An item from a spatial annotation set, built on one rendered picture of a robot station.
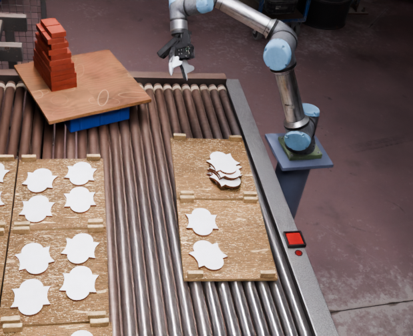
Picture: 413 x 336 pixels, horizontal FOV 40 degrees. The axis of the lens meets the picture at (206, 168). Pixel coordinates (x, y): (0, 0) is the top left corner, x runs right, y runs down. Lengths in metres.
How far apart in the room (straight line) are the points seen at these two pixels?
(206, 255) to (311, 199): 1.90
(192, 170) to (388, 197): 2.02
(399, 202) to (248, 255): 2.16
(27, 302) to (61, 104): 1.02
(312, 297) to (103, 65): 1.57
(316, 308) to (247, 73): 3.31
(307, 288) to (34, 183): 1.15
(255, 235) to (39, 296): 0.84
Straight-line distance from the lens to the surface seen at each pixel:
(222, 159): 2.45
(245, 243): 2.21
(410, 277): 3.70
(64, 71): 2.71
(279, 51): 2.37
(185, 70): 2.50
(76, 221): 2.23
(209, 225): 2.23
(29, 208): 2.28
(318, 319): 2.09
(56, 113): 2.60
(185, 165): 2.50
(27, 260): 2.10
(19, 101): 2.90
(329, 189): 4.05
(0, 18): 3.45
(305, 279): 2.18
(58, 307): 1.98
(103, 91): 2.75
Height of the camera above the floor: 2.54
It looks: 40 degrees down
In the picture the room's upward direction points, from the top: 9 degrees clockwise
